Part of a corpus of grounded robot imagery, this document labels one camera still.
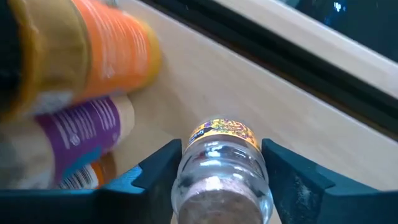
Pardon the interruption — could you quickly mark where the wooden shelf black metal frame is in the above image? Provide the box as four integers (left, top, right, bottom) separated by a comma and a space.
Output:
108, 0, 398, 191

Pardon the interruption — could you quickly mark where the cork-lid glass jar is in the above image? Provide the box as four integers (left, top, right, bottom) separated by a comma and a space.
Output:
170, 117, 274, 224

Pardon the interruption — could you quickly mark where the black-lid jar purple label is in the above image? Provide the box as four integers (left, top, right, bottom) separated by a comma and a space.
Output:
0, 95, 136, 190

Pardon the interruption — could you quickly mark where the black-lid jar orange label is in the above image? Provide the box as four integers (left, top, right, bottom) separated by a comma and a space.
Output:
0, 0, 162, 121

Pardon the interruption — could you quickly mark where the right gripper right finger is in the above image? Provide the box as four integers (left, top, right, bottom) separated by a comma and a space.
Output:
261, 138, 398, 224

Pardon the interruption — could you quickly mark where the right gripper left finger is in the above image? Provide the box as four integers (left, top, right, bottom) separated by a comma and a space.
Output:
0, 138, 183, 224

